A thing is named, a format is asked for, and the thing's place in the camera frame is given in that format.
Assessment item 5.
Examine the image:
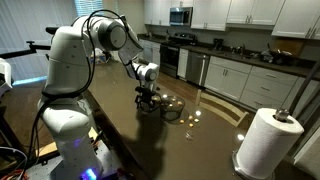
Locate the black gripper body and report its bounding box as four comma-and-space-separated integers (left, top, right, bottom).
142, 85, 160, 103

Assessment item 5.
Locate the black kitchen stove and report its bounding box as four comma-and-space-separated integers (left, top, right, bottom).
159, 32, 198, 79

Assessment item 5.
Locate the crumpled clear wrapper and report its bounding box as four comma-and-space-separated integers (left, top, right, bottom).
184, 130, 195, 141

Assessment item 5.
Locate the stainless dishwasher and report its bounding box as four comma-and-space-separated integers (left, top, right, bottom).
185, 51, 211, 87

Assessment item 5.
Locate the colourful box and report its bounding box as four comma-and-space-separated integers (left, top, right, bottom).
89, 47, 112, 65

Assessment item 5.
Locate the light wooden chair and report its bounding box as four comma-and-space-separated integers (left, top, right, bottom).
195, 89, 250, 128

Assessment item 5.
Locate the white door base cabinet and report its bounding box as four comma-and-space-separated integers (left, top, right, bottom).
203, 55, 253, 102

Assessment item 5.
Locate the white upper cabinet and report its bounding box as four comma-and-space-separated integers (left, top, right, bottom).
226, 0, 286, 30
190, 0, 232, 32
271, 0, 320, 41
143, 0, 172, 26

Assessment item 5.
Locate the stainless microwave oven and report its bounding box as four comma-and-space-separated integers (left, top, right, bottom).
169, 6, 194, 27

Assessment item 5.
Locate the dark countertop appliance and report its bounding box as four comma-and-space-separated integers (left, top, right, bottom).
212, 37, 225, 52

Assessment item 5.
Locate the dark kitchen countertop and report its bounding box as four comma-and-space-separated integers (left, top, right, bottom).
137, 33, 320, 81

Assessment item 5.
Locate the white paper towel roll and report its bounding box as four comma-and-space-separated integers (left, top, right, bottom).
234, 107, 305, 180
232, 109, 292, 180

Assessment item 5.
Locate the window blind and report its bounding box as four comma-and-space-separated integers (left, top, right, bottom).
73, 0, 105, 17

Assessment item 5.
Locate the white drawer base cabinet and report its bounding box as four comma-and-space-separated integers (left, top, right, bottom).
239, 65, 300, 112

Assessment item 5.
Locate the pile of dishes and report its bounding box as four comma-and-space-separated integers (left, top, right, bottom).
259, 48, 295, 67

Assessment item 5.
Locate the wooden cutting board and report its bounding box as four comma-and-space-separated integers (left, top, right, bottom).
274, 37, 305, 58

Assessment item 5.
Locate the black tripod pole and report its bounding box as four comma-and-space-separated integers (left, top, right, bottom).
287, 59, 320, 116

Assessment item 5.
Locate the white end base cabinet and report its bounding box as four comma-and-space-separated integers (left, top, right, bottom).
283, 79, 320, 161

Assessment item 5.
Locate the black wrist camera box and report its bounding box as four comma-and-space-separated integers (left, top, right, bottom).
134, 85, 144, 100

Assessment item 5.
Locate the black wire mesh basket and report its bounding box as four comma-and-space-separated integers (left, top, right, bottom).
159, 95, 186, 122

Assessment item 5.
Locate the robot mounting base plate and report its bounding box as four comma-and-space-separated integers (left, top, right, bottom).
24, 141, 135, 180

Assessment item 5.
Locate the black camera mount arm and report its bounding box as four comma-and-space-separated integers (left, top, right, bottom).
0, 39, 53, 60

